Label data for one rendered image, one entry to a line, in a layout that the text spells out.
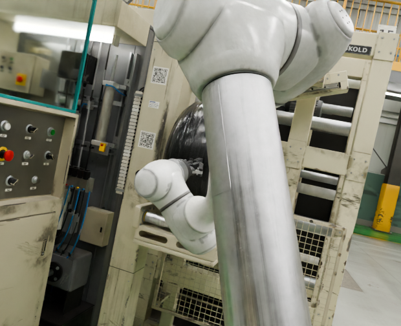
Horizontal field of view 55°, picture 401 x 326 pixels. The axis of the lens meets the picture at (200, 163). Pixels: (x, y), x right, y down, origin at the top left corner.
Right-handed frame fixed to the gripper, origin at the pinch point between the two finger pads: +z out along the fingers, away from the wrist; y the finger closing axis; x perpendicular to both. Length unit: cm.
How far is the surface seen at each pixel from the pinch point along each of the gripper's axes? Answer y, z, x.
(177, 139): 11.7, 7.2, -5.9
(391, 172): -216, 912, 103
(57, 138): 64, 4, 4
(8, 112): 64, -23, -7
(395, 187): -233, 908, 138
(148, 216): 21.4, 12.3, 29.7
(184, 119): 12.1, 12.6, -13.2
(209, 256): -8.5, 8.8, 37.5
